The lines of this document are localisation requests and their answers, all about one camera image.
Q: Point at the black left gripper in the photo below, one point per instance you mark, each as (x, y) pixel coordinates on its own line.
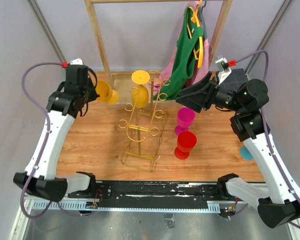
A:
(93, 95)

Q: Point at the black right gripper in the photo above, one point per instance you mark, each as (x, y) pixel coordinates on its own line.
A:
(204, 98)

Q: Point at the magenta wine glass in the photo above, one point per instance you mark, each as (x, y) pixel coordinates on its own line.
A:
(185, 118)

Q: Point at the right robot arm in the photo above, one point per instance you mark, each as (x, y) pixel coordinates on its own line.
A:
(280, 203)

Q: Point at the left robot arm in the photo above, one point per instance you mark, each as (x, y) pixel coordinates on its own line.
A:
(70, 100)

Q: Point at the wooden clothes rack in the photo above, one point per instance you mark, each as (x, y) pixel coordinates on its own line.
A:
(121, 80)

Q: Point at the red wine glass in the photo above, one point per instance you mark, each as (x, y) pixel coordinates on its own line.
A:
(186, 141)

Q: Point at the blue wine glass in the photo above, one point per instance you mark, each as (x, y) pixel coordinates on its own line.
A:
(245, 153)

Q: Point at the pink garment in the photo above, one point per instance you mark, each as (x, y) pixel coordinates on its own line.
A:
(198, 73)

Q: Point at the dark grey folded cloth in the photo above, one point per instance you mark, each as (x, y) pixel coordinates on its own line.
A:
(237, 78)

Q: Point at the green garment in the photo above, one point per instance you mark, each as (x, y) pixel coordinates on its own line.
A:
(183, 67)

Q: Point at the yellow clothes hanger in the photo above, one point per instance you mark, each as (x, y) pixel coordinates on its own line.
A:
(193, 28)

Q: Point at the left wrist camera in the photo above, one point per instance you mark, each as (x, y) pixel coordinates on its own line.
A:
(77, 61)

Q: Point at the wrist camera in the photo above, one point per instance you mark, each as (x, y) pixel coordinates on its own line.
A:
(77, 61)
(224, 68)

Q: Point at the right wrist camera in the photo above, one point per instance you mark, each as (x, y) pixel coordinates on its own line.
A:
(224, 68)

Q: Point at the gold wire wine glass rack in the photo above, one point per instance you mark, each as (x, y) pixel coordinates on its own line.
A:
(145, 123)

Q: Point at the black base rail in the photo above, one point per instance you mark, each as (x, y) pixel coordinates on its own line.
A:
(157, 196)

